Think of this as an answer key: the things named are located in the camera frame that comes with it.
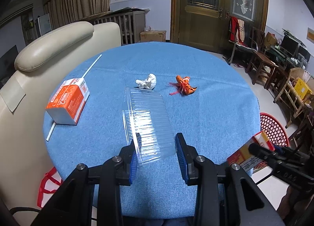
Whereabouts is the clear plastic clamshell container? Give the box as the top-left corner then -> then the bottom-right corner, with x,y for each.
122,87 -> 176,166

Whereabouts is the orange cream small box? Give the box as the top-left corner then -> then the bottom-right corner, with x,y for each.
227,130 -> 276,173

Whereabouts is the orange packet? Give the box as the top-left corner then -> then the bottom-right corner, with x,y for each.
169,75 -> 197,96

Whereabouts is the white tissue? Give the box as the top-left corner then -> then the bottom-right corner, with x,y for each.
135,73 -> 157,90

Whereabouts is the red plastic trash basket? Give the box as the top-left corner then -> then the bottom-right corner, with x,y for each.
252,112 -> 290,173

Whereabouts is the blue round table cloth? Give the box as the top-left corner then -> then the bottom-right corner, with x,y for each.
42,41 -> 261,219

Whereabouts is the yellow cardboard box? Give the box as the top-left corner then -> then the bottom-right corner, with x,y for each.
294,77 -> 313,100

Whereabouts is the red white gift bag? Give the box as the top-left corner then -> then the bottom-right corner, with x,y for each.
37,167 -> 63,209

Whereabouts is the long white stick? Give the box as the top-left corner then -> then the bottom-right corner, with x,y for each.
46,53 -> 103,142

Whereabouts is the orange white tissue box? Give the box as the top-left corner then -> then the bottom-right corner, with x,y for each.
45,77 -> 91,126

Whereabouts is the wicker armchair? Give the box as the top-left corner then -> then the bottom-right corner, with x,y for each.
273,67 -> 313,128

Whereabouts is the dark wooden stool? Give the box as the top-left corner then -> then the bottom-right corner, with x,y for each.
245,52 -> 277,90

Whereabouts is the cream leather sofa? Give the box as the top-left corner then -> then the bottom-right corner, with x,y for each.
0,21 -> 122,226

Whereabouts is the black computer monitor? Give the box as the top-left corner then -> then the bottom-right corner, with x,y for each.
280,35 -> 299,57

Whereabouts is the chair with red cloth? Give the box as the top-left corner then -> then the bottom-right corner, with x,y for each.
225,16 -> 258,65

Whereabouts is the grey wooden crib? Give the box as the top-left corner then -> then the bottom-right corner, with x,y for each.
88,7 -> 146,45

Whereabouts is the brown wooden double door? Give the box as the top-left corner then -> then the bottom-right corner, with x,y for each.
170,0 -> 269,53

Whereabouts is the black flat television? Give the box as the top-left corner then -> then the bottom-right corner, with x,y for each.
0,45 -> 19,88

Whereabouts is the white refrigerator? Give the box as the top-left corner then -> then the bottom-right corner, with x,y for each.
37,13 -> 52,36

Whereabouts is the cardboard box by wall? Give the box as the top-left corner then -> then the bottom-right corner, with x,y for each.
140,30 -> 166,42

